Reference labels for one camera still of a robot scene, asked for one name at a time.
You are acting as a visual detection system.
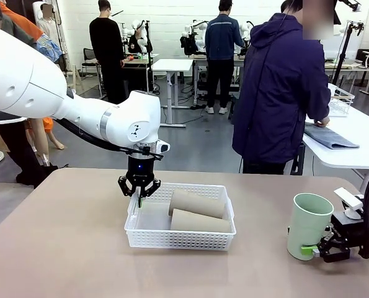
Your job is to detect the person in dark green vest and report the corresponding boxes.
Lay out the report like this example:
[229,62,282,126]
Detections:
[0,0,58,189]

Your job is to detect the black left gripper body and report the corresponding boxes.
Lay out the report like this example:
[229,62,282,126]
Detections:
[125,153,156,187]

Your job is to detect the white humanoid robot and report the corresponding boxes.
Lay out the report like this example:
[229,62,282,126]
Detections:
[127,19,154,54]

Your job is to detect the bare mannequin legs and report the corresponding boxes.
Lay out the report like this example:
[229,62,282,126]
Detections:
[25,117,66,160]

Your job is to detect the long wooden top desk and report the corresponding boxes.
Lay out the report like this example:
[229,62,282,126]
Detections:
[323,57,369,86]

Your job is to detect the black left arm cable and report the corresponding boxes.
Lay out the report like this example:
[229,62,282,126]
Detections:
[55,117,165,161]

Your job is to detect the person in purple jacket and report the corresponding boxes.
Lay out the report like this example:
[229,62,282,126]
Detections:
[232,0,332,174]

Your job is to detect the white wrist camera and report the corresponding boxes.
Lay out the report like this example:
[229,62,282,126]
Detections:
[156,139,171,155]
[333,187,365,220]

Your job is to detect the grey folded towel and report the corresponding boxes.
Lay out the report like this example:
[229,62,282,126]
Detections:
[304,122,360,150]

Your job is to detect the white standing desk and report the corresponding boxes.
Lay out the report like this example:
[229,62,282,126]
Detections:
[152,58,193,128]

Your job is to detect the person in orange patterned top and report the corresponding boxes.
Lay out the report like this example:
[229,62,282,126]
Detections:
[0,0,63,63]

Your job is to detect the white perforated plastic basket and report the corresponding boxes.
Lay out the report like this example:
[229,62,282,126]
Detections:
[123,182,237,251]

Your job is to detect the brown cylindrical cup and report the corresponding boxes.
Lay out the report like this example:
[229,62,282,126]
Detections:
[167,189,227,219]
[170,208,232,233]

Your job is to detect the person in blue jacket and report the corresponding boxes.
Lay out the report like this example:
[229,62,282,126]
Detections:
[204,0,246,115]

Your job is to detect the person's right hand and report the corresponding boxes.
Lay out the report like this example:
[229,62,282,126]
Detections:
[313,115,331,128]

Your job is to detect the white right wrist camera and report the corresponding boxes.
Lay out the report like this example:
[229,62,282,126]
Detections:
[333,187,365,220]

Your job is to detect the pale green cup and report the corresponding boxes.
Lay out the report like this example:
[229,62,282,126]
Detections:
[287,192,334,261]

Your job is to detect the small wooden stool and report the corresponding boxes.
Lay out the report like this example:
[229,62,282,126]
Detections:
[66,64,81,93]

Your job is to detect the black mesh chair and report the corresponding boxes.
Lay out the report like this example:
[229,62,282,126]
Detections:
[81,48,100,77]

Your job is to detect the black camera tripod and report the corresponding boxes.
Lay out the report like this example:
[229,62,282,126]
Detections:
[331,20,365,86]

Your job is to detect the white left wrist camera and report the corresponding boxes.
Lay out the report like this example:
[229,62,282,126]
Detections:
[156,139,171,155]

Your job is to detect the person in black clothes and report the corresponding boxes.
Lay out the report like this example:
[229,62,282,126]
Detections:
[89,0,125,105]

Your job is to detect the wooden top work desk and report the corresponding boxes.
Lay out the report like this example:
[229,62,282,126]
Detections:
[122,53,161,104]

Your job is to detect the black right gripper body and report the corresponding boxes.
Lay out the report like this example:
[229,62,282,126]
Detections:
[328,214,365,246]

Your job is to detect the white side table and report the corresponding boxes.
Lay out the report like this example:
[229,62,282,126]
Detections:
[301,89,369,194]

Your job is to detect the white wire dish rack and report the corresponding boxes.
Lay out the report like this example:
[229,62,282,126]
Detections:
[326,83,355,118]

